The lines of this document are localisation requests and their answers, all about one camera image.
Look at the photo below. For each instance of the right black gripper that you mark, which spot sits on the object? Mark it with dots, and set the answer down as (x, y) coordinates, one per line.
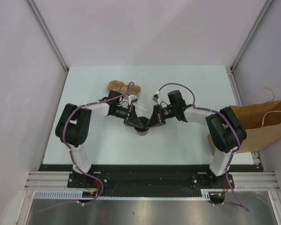
(157, 119)

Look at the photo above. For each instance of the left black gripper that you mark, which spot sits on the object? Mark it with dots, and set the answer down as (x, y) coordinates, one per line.
(135, 122)

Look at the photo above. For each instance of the black plastic cup lid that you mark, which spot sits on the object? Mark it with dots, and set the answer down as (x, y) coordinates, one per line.
(144, 121)

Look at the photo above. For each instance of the brown paper coffee cup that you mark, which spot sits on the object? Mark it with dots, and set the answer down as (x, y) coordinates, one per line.
(142, 133)

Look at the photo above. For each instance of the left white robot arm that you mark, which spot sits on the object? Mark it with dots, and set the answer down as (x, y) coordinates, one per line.
(73, 126)

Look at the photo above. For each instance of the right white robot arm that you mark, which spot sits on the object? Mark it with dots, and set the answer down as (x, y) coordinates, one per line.
(225, 129)

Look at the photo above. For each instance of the brown pulp cup carrier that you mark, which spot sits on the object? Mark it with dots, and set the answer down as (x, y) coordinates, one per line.
(123, 88)

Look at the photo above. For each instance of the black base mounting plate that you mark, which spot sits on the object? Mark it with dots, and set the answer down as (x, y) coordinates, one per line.
(149, 181)

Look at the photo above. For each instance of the brown paper bag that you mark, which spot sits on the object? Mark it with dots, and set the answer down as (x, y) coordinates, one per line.
(262, 123)

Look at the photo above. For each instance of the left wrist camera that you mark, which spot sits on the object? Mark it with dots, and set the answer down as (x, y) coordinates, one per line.
(132, 99)

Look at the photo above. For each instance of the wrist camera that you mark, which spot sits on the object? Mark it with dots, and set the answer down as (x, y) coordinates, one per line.
(158, 100)
(132, 99)

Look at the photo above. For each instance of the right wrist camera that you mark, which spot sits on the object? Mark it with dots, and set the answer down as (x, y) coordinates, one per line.
(158, 100)

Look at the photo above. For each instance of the white slotted cable duct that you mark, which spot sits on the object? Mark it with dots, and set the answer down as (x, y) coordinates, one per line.
(58, 194)

